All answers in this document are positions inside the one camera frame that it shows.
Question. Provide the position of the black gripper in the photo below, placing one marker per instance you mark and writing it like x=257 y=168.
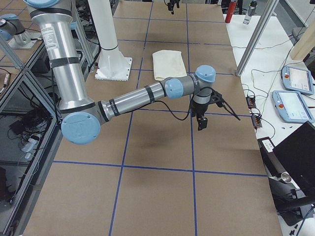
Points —
x=199 y=110
x=171 y=4

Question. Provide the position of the cream long-sleeve cat shirt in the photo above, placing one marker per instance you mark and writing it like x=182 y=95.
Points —
x=168 y=63

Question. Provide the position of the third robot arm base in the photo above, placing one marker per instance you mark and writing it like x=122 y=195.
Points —
x=12 y=30

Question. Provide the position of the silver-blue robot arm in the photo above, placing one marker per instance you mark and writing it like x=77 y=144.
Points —
x=54 y=18

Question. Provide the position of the upper orange circuit board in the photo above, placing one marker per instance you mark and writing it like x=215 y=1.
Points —
x=251 y=102

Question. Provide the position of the orange circuit board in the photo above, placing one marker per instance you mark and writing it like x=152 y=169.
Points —
x=251 y=102
x=256 y=121

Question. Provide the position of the lower orange circuit board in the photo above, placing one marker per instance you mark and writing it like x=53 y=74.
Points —
x=256 y=121

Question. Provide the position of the red water bottle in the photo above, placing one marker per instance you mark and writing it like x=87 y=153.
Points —
x=230 y=12

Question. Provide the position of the clear grey-capped water bottle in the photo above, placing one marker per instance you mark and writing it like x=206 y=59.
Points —
x=250 y=12

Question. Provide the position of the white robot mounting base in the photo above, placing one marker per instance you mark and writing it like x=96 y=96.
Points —
x=112 y=64

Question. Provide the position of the lower blue teach pendant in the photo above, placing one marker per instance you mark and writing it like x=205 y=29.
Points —
x=291 y=107

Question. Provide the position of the blue teach pendant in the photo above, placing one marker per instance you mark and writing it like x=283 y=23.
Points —
x=291 y=107
x=297 y=79

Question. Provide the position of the black laptop on stand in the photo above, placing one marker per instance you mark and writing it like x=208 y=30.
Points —
x=291 y=165

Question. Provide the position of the upper blue teach pendant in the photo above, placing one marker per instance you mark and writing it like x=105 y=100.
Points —
x=297 y=79

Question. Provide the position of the black power supply box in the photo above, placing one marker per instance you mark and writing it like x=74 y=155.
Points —
x=42 y=64

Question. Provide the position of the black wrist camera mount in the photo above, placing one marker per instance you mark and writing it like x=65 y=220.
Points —
x=216 y=98

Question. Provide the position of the aluminium frame post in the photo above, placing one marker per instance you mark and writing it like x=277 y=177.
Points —
x=257 y=33

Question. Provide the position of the aluminium floor frame rail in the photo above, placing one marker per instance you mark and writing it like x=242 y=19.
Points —
x=29 y=86

